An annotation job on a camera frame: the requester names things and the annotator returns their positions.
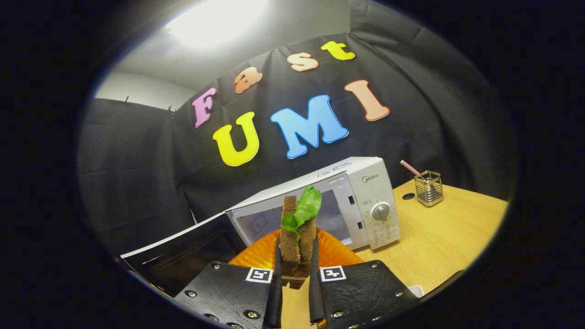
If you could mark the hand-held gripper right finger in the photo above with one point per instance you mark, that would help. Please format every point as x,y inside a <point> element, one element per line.
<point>365,292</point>

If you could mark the black backdrop cloth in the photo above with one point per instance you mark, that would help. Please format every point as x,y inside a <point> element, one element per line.
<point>411,114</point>

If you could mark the pink striped straw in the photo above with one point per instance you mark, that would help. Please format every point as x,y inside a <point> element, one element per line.
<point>410,168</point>

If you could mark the brown bread lettuce sandwich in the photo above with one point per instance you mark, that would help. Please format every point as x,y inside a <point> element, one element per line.
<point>290,246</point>

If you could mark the white microwave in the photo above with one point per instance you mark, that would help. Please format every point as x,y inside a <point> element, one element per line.
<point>374,183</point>

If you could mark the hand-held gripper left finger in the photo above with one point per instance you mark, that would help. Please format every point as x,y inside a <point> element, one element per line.
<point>228,292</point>

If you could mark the white plate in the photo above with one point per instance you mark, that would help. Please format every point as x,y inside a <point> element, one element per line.
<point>417,291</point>

